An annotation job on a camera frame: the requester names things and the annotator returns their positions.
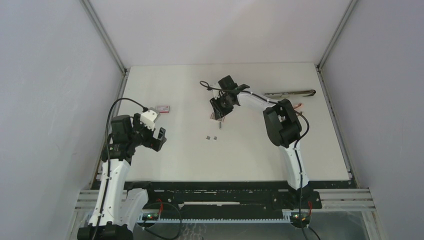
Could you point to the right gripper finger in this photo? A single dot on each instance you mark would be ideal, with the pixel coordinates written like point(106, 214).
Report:
point(226, 107)
point(215, 103)

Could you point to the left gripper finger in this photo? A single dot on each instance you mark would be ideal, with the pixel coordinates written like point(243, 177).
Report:
point(161, 134)
point(156, 144)

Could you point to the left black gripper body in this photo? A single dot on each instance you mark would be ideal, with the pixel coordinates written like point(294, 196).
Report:
point(146, 134)

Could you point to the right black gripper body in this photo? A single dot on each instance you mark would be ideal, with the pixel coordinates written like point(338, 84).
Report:
point(224, 98)

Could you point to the red staple box sleeve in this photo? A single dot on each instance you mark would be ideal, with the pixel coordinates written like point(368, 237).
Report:
point(163, 108)

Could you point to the black silver stapler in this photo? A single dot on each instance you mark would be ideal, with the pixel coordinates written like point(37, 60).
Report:
point(287, 94)

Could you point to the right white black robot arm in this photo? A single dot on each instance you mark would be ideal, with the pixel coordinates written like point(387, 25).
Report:
point(282, 124)

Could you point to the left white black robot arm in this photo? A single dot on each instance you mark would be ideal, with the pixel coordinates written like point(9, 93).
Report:
point(116, 210)

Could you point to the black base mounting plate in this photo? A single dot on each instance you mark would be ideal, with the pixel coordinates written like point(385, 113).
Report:
point(231, 198)

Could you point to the left controller board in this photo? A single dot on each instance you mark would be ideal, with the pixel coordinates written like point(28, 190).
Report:
point(150, 217)

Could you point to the controller board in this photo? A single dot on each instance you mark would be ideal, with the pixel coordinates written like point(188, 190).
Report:
point(150, 217)
point(299, 217)

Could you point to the right controller board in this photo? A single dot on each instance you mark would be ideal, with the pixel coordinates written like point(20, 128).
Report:
point(299, 217)

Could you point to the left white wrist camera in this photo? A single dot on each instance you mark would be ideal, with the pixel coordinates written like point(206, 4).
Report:
point(149, 117)

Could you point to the white slotted cable duct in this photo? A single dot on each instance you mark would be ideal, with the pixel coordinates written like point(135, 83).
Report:
point(275, 217)

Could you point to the aluminium frame rails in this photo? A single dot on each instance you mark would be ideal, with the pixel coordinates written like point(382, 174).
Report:
point(332, 200)

